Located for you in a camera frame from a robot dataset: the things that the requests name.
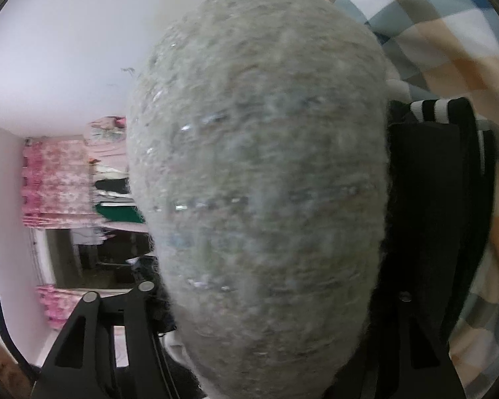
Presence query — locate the dark green striped-cuff garment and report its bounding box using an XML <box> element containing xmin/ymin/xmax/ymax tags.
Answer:
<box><xmin>385</xmin><ymin>97</ymin><xmax>498</xmax><ymax>341</ymax></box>

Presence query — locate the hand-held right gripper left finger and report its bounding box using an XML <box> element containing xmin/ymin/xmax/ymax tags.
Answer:
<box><xmin>33</xmin><ymin>280</ymin><xmax>179</xmax><ymax>399</ymax></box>

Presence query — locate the plaid quilt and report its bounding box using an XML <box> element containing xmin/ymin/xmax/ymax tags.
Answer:
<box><xmin>270</xmin><ymin>0</ymin><xmax>499</xmax><ymax>399</ymax></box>

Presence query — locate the white tweed jacket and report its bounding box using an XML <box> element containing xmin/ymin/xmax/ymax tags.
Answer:
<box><xmin>125</xmin><ymin>0</ymin><xmax>390</xmax><ymax>399</ymax></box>

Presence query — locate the window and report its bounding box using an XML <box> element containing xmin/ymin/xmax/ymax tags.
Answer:
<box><xmin>32</xmin><ymin>228</ymin><xmax>159</xmax><ymax>290</ymax></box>

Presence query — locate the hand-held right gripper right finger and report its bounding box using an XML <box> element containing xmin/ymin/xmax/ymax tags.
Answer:
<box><xmin>374</xmin><ymin>292</ymin><xmax>467</xmax><ymax>399</ymax></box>

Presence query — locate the pile of clothes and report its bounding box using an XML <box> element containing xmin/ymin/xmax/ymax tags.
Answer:
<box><xmin>85</xmin><ymin>115</ymin><xmax>154</xmax><ymax>237</ymax></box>

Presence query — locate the pink floral curtain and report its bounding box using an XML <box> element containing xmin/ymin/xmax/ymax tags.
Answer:
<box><xmin>34</xmin><ymin>284</ymin><xmax>84</xmax><ymax>330</ymax></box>
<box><xmin>22</xmin><ymin>137</ymin><xmax>97</xmax><ymax>230</ymax></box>

